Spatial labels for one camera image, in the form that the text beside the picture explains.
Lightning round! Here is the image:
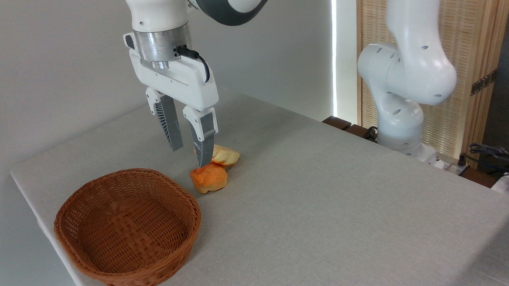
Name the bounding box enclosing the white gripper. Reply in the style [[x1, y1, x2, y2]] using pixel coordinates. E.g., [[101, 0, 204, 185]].
[[124, 29, 222, 171]]

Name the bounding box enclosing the pale yellow bread roll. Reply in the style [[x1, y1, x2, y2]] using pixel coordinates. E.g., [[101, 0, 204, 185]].
[[194, 144, 241, 168]]

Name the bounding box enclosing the orange round bread roll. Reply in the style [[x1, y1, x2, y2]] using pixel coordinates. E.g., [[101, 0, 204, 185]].
[[189, 162, 229, 194]]

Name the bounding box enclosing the brown wicker basket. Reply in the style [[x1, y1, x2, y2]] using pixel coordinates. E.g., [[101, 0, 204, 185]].
[[51, 165, 205, 286]]

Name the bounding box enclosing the dark brown wooden bench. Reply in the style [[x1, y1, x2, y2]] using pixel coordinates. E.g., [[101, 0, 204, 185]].
[[321, 114, 379, 145]]

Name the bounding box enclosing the grey tablecloth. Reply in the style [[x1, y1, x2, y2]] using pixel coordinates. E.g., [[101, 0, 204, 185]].
[[7, 78, 509, 286]]

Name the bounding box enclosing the black metal hinge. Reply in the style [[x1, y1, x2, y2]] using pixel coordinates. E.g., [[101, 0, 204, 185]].
[[470, 70, 499, 96]]

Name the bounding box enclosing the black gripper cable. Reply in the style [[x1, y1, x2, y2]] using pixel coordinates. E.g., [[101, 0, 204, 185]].
[[175, 43, 212, 85]]

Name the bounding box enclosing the black cable bundle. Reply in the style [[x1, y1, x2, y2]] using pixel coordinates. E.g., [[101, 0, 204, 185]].
[[468, 137, 509, 182]]

